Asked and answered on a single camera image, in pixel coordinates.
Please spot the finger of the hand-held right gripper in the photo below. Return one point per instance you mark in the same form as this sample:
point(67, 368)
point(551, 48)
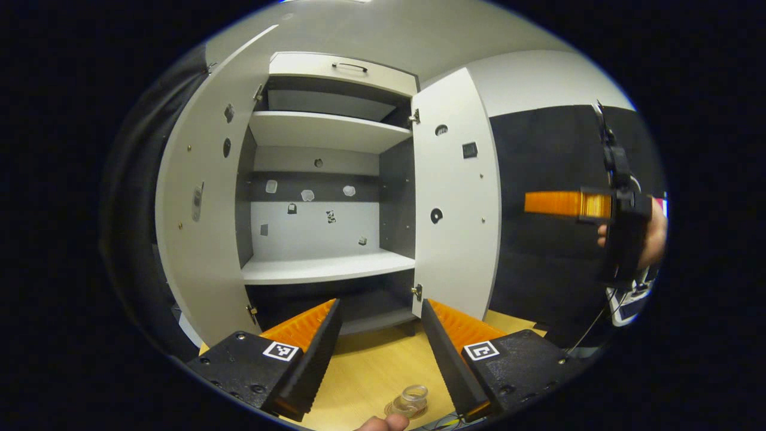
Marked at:
point(556, 203)

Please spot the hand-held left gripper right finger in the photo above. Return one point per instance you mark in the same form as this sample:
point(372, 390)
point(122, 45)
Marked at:
point(452, 359)

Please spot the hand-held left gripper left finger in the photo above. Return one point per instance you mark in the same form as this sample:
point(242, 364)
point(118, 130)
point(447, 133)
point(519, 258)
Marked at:
point(314, 353)

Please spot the clear glass bottle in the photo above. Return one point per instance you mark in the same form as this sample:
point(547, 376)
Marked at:
point(415, 394)

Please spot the cabinet door with cat sticker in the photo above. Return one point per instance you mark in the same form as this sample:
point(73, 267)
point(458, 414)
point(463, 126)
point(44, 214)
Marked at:
point(455, 257)

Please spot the metal door hinge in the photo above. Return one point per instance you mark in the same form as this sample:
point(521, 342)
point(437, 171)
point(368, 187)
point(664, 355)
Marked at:
point(258, 93)
point(417, 292)
point(415, 117)
point(252, 310)

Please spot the white cabinet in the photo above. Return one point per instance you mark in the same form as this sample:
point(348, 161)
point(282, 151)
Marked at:
point(323, 129)

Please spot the white cabinet drawer front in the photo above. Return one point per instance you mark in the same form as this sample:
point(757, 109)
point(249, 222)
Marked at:
point(311, 66)

